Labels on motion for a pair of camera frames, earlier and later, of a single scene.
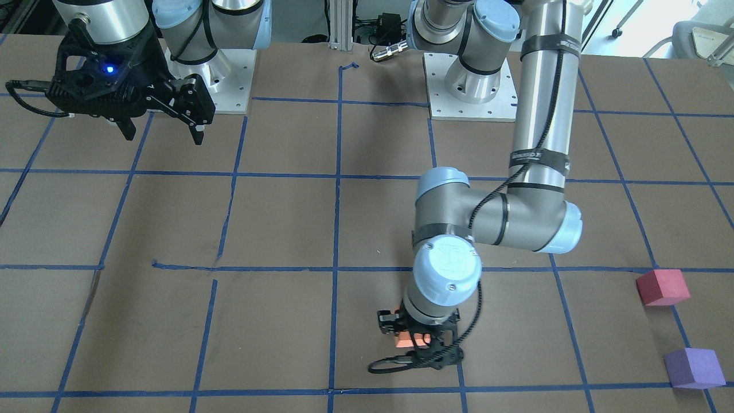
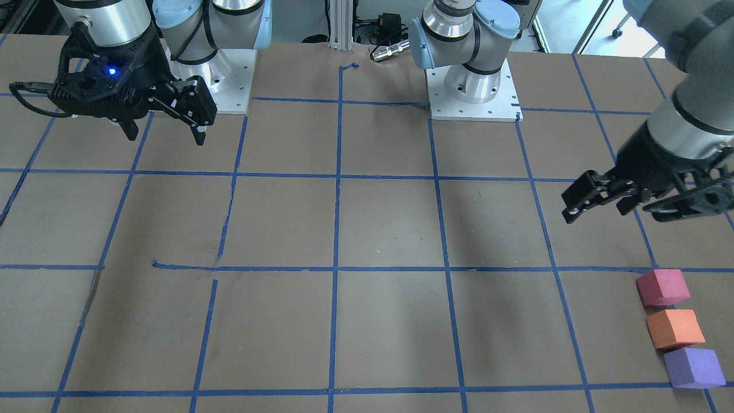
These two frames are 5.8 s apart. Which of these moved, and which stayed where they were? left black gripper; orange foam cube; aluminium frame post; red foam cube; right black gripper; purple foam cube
Moved: orange foam cube; right black gripper; left black gripper
Stayed: red foam cube; purple foam cube; aluminium frame post
